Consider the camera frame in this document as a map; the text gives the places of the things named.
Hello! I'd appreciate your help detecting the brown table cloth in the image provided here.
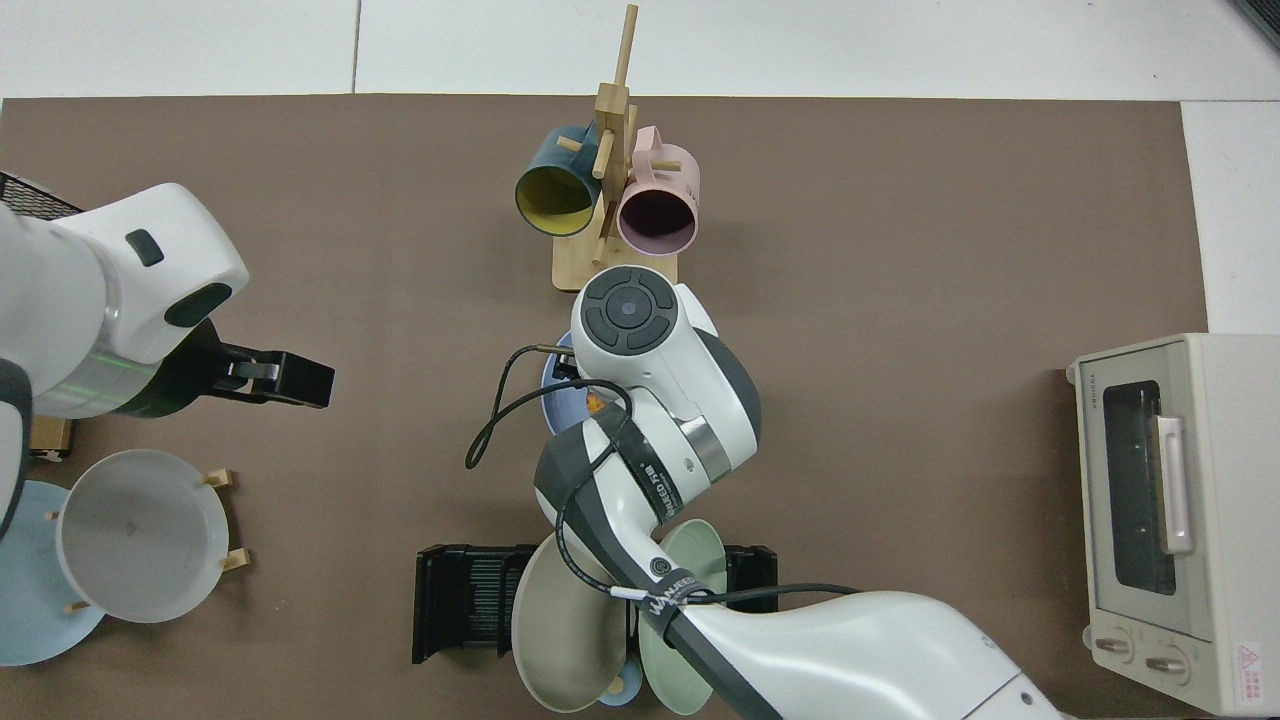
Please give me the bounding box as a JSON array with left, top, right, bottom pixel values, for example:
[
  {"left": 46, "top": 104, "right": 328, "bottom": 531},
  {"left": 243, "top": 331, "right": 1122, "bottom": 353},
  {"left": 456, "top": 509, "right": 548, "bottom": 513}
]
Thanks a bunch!
[{"left": 0, "top": 95, "right": 1209, "bottom": 720}]

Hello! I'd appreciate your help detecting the pale green plate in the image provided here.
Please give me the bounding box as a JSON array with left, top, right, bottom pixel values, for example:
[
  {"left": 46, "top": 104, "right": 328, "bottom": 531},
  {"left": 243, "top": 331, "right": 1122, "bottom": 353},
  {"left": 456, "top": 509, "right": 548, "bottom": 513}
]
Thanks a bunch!
[{"left": 638, "top": 518, "right": 728, "bottom": 716}]

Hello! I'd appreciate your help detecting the pink mug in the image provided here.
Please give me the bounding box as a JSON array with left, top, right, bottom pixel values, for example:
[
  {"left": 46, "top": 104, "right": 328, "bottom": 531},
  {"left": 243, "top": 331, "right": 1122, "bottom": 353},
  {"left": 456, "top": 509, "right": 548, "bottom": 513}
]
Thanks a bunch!
[{"left": 616, "top": 125, "right": 701, "bottom": 257}]

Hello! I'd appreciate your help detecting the pale toaster oven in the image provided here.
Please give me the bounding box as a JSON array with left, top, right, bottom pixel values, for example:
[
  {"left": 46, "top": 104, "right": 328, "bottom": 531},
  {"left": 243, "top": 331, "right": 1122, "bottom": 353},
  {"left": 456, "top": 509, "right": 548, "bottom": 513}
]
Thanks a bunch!
[{"left": 1065, "top": 333, "right": 1280, "bottom": 717}]

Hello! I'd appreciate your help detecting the wooden cup stand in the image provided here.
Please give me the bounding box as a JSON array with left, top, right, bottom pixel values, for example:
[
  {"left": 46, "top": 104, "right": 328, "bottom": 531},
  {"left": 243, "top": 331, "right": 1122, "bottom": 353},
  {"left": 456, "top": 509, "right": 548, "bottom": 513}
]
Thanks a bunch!
[{"left": 552, "top": 3, "right": 683, "bottom": 295}]

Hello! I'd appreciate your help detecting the dark grey panel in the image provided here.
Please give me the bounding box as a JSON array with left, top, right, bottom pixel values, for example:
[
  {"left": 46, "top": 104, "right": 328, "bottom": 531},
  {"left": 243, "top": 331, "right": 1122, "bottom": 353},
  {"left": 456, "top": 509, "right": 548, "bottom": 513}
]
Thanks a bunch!
[{"left": 1230, "top": 0, "right": 1280, "bottom": 51}]

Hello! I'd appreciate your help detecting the teal mug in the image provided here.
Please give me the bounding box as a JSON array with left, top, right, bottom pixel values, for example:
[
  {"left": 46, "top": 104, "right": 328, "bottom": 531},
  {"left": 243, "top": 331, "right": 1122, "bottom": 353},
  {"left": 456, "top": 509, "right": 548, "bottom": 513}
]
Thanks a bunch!
[{"left": 514, "top": 123, "right": 604, "bottom": 239}]

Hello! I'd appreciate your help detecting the beige plate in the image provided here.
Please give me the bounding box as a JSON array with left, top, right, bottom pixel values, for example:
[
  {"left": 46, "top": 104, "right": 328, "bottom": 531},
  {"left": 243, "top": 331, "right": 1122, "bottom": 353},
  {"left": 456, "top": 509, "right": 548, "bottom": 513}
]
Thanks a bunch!
[{"left": 510, "top": 533, "right": 641, "bottom": 713}]

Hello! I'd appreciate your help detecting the black dish rack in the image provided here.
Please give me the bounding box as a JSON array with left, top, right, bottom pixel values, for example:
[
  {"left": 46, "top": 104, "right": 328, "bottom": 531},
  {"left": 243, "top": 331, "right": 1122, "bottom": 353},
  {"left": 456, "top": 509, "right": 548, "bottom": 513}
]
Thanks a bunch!
[{"left": 413, "top": 543, "right": 779, "bottom": 666}]

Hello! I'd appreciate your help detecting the small blue round thing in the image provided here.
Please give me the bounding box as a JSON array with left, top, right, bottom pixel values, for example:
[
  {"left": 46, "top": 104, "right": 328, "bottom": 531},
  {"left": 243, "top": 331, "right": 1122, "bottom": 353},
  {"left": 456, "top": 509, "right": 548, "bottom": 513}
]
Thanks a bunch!
[{"left": 598, "top": 660, "right": 644, "bottom": 708}]

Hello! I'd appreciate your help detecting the wooden plate rack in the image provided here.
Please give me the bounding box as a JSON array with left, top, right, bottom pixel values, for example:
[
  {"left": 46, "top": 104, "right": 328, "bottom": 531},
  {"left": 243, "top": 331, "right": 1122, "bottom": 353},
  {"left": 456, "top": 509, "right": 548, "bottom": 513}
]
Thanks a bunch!
[{"left": 45, "top": 467, "right": 251, "bottom": 614}]

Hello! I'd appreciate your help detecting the grey plate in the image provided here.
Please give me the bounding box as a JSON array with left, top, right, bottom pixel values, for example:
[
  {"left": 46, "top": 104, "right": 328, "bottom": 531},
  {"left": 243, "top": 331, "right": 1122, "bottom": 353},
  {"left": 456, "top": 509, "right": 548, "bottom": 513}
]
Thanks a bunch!
[{"left": 55, "top": 449, "right": 231, "bottom": 625}]

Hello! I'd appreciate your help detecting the light blue plate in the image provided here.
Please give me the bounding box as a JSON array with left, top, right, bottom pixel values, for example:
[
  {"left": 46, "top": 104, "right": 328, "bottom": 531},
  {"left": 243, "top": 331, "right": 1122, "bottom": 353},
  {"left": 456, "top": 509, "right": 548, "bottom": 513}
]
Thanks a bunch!
[{"left": 0, "top": 480, "right": 106, "bottom": 667}]

